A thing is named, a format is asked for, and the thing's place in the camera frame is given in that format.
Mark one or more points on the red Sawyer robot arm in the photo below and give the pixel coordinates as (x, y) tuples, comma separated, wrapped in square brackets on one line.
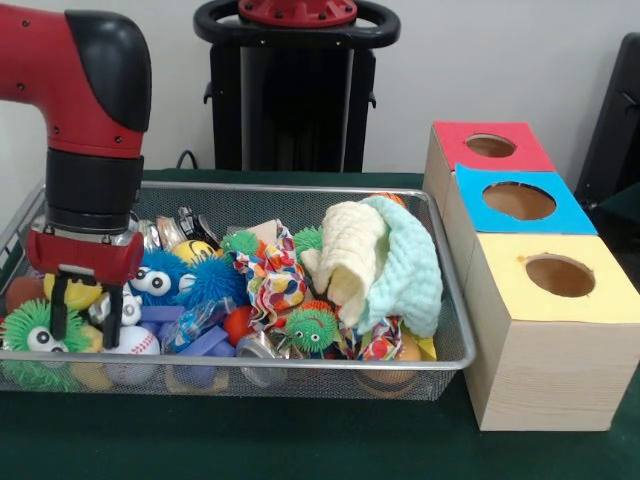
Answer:
[(90, 100)]

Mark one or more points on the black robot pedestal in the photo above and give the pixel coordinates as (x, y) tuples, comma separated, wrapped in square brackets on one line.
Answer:
[(300, 100)]

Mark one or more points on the mint waffle cloth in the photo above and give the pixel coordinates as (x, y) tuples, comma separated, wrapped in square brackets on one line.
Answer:
[(410, 270)]

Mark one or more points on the colourful patterned cloth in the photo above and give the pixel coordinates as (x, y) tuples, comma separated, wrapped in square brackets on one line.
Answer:
[(277, 282)]

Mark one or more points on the dark green table cloth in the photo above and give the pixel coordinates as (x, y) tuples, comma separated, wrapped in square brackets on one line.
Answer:
[(250, 440), (625, 200)]

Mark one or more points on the white baseball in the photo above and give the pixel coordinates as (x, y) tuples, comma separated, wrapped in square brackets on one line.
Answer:
[(137, 342)]

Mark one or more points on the yellow ball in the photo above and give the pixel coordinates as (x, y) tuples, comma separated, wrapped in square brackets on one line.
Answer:
[(82, 295), (195, 252)]

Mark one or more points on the green spiky googly-eyed ball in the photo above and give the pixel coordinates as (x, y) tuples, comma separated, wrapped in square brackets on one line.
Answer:
[(22, 325)]

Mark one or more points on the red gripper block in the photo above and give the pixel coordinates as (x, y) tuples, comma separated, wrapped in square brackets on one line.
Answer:
[(85, 255)]

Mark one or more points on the spiky multicolour caterpillar toy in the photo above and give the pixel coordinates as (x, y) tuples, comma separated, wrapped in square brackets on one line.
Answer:
[(312, 327)]

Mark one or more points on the wooden box with three holes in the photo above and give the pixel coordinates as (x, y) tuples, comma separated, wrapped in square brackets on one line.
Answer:
[(550, 370)]

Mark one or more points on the blue spiky ball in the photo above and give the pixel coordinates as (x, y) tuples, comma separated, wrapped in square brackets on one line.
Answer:
[(160, 267)]

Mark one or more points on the cream waffle cloth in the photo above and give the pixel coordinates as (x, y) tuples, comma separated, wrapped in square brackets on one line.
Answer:
[(350, 245)]

